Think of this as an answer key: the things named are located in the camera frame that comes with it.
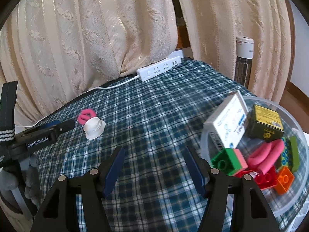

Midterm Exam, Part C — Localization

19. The pink and green toy brick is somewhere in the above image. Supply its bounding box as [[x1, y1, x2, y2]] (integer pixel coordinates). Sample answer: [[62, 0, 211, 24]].
[[211, 148, 248, 176]]

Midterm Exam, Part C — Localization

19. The white medicine box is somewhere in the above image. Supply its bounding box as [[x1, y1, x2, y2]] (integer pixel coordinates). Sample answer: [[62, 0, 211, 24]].
[[203, 90, 249, 150]]

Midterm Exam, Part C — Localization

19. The pink foam curler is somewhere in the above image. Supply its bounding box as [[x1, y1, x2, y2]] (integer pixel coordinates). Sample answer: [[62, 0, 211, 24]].
[[247, 139, 284, 175], [77, 108, 97, 126]]

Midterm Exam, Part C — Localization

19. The red toy brick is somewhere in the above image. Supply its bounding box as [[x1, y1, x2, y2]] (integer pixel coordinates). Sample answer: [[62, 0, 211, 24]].
[[235, 166, 278, 190]]

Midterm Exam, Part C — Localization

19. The dark green yellow box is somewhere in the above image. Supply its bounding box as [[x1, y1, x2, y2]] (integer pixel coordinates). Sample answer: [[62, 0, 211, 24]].
[[247, 105, 285, 142]]

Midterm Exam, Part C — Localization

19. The orange toy brick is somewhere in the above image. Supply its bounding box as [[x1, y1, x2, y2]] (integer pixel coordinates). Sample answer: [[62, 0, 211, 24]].
[[274, 166, 295, 195]]

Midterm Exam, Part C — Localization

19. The green brick with blue dots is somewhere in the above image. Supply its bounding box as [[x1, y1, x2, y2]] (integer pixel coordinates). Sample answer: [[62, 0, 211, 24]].
[[275, 136, 300, 173]]

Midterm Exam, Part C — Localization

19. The grey gloved left hand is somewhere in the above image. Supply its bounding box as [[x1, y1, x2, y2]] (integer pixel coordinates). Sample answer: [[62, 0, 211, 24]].
[[1, 154, 41, 213]]

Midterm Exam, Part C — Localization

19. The white plastic lid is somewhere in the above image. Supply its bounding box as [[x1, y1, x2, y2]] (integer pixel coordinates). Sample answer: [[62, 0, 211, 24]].
[[83, 117, 106, 140]]

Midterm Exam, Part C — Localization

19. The blue plaid bedsheet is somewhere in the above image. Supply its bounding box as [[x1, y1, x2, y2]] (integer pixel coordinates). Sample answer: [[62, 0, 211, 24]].
[[36, 60, 253, 231]]

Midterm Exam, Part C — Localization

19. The cream patterned curtain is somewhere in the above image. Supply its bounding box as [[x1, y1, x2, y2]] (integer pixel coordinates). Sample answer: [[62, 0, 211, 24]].
[[1, 0, 292, 126]]

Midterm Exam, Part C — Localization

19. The white power strip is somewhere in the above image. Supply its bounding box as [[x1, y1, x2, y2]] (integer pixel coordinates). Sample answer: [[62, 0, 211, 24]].
[[137, 56, 181, 82]]

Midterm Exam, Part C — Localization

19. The white tower heater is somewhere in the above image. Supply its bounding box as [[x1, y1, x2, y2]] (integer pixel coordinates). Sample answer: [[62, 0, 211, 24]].
[[235, 36, 254, 88]]

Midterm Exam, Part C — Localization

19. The white power cable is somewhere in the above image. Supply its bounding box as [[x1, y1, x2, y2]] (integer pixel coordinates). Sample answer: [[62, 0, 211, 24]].
[[25, 74, 141, 128]]

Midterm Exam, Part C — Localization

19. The black striped wrist strap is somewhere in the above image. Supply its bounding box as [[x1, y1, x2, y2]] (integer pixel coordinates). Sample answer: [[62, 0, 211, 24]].
[[0, 80, 19, 165]]

